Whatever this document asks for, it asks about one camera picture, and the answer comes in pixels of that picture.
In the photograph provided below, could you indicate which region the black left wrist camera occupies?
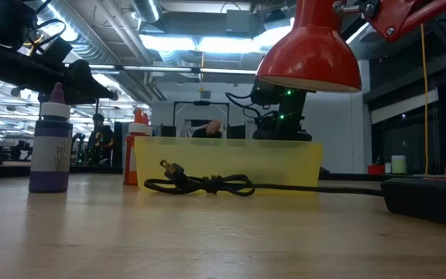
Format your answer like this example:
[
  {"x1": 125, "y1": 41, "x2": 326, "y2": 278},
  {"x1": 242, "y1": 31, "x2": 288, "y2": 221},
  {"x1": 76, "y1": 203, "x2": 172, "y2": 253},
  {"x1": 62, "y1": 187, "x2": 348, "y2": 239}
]
[{"x1": 39, "y1": 36, "x2": 73, "y2": 67}]

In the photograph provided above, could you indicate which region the green wipes canister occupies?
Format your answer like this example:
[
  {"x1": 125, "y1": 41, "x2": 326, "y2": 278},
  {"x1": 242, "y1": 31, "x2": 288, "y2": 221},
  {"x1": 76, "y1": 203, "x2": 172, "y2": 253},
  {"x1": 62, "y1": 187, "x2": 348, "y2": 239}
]
[{"x1": 391, "y1": 154, "x2": 407, "y2": 175}]

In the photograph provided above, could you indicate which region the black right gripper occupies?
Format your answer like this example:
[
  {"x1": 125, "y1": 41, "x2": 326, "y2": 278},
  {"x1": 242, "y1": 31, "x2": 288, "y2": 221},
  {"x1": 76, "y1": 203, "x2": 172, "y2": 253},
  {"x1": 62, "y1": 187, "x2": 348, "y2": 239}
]
[{"x1": 252, "y1": 112, "x2": 314, "y2": 142}]

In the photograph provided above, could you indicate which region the linear ceiling light fixture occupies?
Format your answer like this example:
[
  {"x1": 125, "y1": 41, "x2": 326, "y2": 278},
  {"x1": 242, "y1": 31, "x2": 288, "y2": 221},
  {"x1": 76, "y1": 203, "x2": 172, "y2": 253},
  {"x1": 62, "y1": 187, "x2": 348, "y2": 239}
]
[{"x1": 89, "y1": 64, "x2": 258, "y2": 77}]

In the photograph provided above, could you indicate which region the orange food coloring bottle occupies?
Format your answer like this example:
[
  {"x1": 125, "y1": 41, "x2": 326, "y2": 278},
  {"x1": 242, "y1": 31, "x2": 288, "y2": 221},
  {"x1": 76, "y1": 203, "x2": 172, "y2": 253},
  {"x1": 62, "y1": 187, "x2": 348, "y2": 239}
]
[{"x1": 123, "y1": 108, "x2": 149, "y2": 186}]

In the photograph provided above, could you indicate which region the red desk lamp shade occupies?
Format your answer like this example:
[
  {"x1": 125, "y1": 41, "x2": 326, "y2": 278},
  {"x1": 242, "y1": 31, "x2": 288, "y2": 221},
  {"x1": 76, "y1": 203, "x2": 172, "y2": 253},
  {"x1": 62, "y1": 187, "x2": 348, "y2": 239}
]
[{"x1": 256, "y1": 0, "x2": 362, "y2": 94}]

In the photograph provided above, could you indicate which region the seated person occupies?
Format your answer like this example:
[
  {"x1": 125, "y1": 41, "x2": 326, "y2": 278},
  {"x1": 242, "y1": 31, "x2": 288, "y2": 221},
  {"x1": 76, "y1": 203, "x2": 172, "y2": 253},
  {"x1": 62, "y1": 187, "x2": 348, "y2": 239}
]
[{"x1": 191, "y1": 118, "x2": 223, "y2": 140}]

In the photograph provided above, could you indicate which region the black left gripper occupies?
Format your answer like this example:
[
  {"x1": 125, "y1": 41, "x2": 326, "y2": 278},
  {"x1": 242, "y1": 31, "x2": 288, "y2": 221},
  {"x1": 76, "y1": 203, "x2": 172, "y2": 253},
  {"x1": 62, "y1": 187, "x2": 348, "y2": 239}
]
[{"x1": 63, "y1": 58, "x2": 119, "y2": 105}]

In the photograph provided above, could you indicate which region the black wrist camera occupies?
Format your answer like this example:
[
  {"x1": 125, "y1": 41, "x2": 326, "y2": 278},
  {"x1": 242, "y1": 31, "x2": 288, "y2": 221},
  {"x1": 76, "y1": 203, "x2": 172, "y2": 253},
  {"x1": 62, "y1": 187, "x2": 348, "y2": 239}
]
[
  {"x1": 39, "y1": 36, "x2": 73, "y2": 67},
  {"x1": 250, "y1": 79, "x2": 283, "y2": 108}
]

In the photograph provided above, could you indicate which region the black desk lamp base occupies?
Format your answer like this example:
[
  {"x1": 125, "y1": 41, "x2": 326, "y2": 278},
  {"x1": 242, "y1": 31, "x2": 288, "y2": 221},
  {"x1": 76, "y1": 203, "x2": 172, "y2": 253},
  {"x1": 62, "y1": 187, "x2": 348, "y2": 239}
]
[{"x1": 380, "y1": 177, "x2": 446, "y2": 230}]

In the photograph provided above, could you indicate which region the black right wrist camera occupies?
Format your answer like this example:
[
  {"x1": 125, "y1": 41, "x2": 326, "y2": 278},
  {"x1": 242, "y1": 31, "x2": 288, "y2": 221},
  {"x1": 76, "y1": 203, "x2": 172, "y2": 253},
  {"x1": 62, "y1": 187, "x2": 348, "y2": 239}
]
[{"x1": 250, "y1": 79, "x2": 283, "y2": 108}]

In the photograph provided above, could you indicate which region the maroon food coloring bottle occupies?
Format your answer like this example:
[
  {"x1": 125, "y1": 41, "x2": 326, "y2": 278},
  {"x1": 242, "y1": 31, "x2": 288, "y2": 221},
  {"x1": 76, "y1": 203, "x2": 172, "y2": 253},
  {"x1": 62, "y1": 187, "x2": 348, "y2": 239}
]
[{"x1": 141, "y1": 112, "x2": 154, "y2": 137}]

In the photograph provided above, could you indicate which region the standing person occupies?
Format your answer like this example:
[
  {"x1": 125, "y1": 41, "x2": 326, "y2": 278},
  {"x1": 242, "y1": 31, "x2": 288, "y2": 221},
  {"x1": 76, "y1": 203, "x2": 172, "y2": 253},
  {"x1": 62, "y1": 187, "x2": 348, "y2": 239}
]
[{"x1": 87, "y1": 112, "x2": 115, "y2": 164}]

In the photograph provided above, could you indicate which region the tall black cabinet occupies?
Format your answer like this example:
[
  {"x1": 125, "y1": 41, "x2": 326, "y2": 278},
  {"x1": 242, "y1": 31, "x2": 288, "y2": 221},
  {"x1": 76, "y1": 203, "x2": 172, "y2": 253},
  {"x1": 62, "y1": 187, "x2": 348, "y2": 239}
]
[{"x1": 111, "y1": 121, "x2": 125, "y2": 174}]

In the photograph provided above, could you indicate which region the purple food coloring bottle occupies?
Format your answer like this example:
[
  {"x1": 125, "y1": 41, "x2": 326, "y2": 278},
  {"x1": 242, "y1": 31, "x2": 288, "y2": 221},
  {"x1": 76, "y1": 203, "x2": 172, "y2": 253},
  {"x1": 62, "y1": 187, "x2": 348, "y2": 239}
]
[{"x1": 28, "y1": 81, "x2": 74, "y2": 194}]

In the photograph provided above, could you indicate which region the yellow translucent plastic bin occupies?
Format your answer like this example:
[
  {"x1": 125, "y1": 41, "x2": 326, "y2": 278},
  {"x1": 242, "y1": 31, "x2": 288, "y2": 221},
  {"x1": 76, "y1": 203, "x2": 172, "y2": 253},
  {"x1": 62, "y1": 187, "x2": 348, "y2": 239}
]
[{"x1": 133, "y1": 135, "x2": 324, "y2": 191}]

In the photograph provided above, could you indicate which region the black power cord with plug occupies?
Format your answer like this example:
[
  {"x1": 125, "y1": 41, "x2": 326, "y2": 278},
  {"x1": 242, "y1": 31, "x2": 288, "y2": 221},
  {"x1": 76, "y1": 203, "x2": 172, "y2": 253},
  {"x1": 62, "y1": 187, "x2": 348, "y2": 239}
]
[{"x1": 143, "y1": 159, "x2": 383, "y2": 198}]

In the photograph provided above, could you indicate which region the black robot station frame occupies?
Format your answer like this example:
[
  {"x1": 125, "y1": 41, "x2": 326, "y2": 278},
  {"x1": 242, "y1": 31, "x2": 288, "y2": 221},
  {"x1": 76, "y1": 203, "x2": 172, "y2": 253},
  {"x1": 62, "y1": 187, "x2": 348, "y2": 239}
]
[{"x1": 173, "y1": 100, "x2": 231, "y2": 139}]

